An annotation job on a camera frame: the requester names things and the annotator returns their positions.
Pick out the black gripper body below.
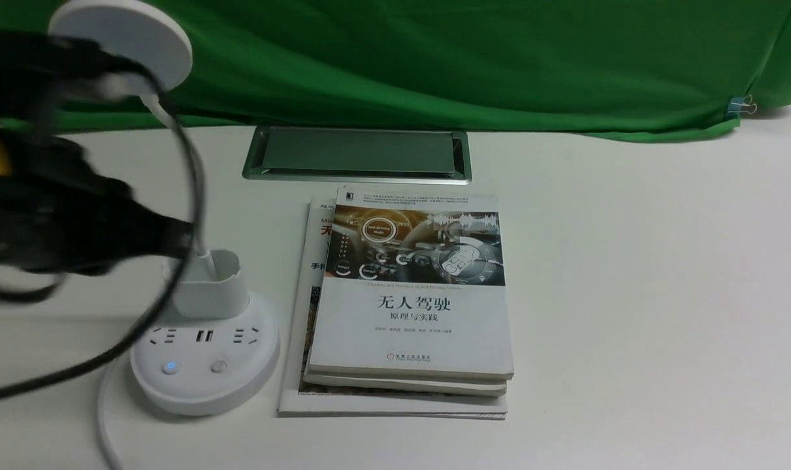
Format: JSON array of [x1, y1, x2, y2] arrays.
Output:
[[0, 33, 141, 276]]

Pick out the white desk lamp with sockets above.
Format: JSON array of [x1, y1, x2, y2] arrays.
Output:
[[48, 1, 281, 416]]

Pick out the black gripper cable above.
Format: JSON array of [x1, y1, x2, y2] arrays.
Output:
[[0, 55, 206, 405]]

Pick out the bottom large thin book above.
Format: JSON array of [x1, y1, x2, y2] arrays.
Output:
[[278, 197, 508, 420]]

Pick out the metal desk cable hatch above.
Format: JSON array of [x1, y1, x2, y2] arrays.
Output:
[[241, 125, 473, 185]]

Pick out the blue binder clip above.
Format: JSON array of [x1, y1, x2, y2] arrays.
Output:
[[726, 95, 758, 119]]

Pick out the green backdrop cloth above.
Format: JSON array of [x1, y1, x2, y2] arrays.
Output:
[[0, 0, 791, 144]]

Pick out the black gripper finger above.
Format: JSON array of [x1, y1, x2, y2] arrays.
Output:
[[131, 202, 195, 259]]

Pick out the middle book white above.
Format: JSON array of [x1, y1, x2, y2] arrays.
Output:
[[302, 283, 508, 398]]

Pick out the top book white cover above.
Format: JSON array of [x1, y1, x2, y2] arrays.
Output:
[[308, 187, 515, 381]]

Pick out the white lamp power cable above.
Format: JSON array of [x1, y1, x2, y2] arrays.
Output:
[[96, 356, 133, 470]]

